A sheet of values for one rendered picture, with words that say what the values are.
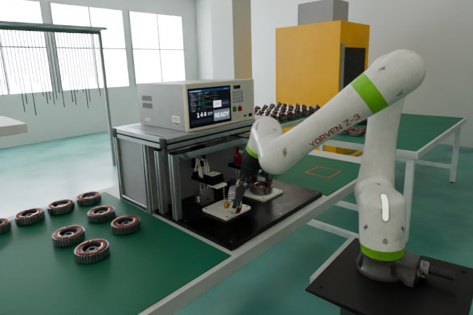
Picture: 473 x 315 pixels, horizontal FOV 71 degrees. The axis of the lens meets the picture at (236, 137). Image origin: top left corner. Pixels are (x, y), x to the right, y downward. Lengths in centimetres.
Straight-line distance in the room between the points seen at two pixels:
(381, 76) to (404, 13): 565
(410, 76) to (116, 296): 101
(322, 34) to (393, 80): 412
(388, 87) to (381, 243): 44
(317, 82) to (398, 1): 229
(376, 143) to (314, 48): 402
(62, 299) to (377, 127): 108
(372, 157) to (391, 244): 28
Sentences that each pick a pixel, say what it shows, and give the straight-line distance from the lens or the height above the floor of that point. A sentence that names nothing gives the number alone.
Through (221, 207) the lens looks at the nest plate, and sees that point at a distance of 148.
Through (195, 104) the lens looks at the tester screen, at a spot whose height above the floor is 123.
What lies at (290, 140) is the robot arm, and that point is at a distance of 99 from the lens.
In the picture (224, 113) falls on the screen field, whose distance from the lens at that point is 154.
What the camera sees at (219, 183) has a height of 88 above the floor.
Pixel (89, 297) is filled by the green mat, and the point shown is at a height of 75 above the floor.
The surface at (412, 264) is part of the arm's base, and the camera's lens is 111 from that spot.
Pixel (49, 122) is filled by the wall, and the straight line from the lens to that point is 776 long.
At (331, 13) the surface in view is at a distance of 531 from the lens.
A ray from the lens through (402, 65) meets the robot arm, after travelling 97.
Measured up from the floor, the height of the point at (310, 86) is 106.
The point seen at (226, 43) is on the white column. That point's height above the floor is 174.
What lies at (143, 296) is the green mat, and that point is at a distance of 108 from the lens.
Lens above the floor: 139
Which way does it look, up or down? 12 degrees down
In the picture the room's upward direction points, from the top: 2 degrees counter-clockwise
